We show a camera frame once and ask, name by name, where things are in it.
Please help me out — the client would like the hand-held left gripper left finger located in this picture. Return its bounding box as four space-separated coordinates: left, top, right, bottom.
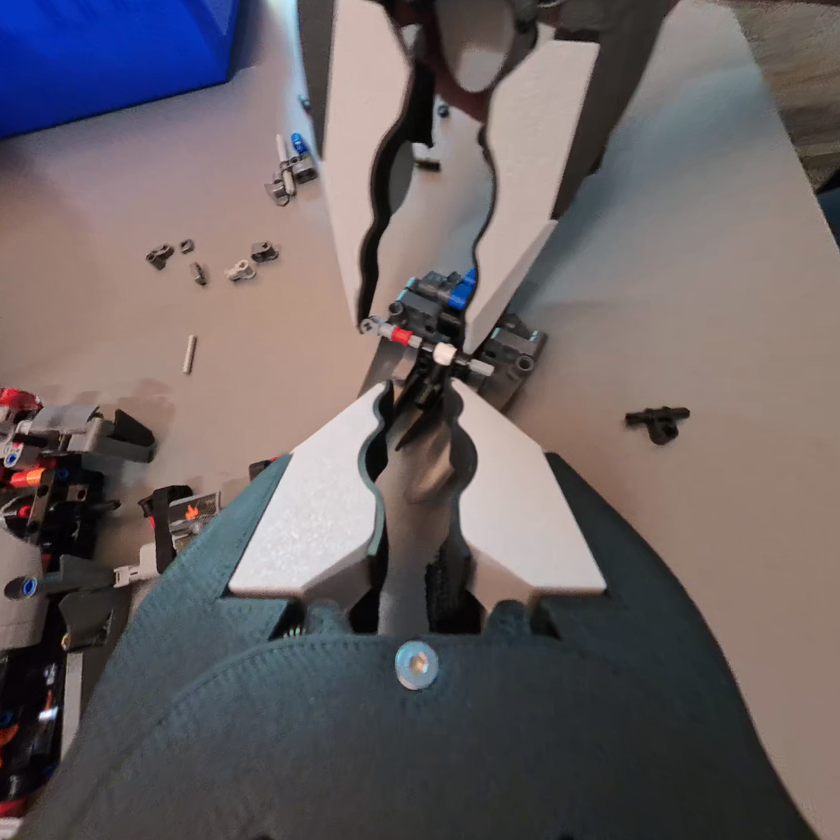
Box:
228 382 395 634

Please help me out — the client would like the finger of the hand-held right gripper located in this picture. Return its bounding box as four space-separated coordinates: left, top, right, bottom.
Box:
322 0 421 329
463 39 601 353

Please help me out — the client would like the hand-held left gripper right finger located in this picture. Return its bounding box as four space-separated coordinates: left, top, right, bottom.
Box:
425 379 608 634

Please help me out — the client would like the grey black lego subassembly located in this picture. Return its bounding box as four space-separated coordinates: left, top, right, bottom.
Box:
357 269 550 508

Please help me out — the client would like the metal axle with red bush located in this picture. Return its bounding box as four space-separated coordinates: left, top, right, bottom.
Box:
359 315 495 377

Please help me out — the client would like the black grey lego module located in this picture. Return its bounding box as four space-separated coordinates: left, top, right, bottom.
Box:
112 458 291 589

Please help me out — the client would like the black T-shaped lego pin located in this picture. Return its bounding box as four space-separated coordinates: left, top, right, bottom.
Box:
624 405 692 446

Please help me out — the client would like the partly built lego car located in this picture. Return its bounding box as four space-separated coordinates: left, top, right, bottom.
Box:
0 386 158 816

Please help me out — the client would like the person's right hand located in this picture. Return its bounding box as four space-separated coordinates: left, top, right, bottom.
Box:
432 64 493 123

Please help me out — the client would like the blue plastic bin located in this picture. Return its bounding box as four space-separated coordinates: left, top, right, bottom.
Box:
0 0 258 140

